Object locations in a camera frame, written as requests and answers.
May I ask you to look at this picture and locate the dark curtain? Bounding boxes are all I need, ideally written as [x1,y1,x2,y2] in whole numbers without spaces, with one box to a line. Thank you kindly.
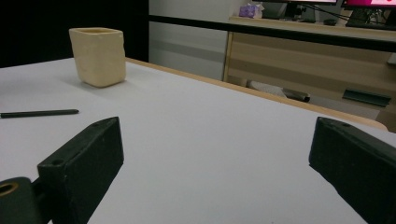
[0,0,149,69]

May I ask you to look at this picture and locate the dark drawer handle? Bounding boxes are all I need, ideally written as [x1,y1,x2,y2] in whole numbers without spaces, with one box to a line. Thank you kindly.
[342,89,392,108]

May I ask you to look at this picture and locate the black pen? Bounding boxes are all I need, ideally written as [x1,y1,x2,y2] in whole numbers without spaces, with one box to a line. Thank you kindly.
[0,108,80,119]

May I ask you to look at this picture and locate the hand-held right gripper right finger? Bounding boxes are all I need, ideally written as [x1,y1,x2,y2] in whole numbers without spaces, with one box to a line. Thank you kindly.
[308,116,396,224]

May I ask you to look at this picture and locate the light wooden desk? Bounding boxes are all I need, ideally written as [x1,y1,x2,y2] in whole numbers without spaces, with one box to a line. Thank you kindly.
[222,16,396,133]

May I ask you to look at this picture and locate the white cabinet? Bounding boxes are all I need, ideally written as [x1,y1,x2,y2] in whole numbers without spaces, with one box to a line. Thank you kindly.
[148,0,232,81]

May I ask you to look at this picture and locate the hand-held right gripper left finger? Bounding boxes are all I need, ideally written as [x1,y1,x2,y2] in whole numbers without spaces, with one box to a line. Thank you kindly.
[36,116,125,224]

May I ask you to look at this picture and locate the cream square cup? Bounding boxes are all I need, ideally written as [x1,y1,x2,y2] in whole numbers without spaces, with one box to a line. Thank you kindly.
[68,27,127,89]

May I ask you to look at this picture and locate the black keyboard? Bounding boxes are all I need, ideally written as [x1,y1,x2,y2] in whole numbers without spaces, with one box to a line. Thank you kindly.
[345,18,396,32]

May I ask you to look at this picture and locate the computer monitor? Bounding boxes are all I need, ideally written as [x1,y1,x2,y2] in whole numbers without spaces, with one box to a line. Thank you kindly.
[253,0,339,18]
[340,0,396,9]

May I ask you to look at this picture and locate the purple tissue box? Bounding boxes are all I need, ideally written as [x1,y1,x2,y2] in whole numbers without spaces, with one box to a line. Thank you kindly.
[238,3,264,19]

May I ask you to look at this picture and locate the white table cover board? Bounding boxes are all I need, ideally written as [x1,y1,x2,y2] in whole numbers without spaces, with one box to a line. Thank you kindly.
[0,57,396,224]

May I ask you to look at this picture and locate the grey and black roll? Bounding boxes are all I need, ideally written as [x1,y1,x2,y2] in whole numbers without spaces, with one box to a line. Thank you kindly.
[247,79,311,103]

